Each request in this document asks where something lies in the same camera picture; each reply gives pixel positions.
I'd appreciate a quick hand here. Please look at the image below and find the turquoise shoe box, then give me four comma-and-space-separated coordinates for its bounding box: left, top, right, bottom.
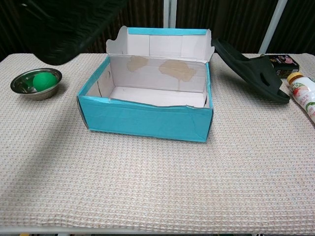
76, 26, 215, 143

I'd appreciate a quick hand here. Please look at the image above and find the black slipper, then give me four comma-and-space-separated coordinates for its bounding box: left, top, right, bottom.
14, 0, 130, 66
211, 38, 291, 105

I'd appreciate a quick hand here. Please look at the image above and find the beige waffle tablecloth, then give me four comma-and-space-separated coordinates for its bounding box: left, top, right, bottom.
0, 53, 315, 233

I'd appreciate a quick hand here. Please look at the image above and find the dark tin can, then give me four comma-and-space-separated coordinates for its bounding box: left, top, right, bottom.
269, 54, 300, 79

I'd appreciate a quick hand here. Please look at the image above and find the green ball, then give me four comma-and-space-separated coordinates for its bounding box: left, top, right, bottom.
32, 72, 58, 90

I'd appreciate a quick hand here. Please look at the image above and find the stainless steel bowl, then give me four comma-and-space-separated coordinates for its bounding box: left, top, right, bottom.
10, 67, 63, 100

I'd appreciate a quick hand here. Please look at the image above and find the peach drink bottle yellow cap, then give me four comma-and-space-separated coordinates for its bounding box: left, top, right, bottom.
286, 72, 315, 125

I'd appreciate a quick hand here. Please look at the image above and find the white upright frame post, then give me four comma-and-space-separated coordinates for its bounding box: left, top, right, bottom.
163, 0, 177, 29

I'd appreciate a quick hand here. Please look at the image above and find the white slanted frame post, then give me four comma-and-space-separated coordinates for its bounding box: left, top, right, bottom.
258, 0, 288, 54

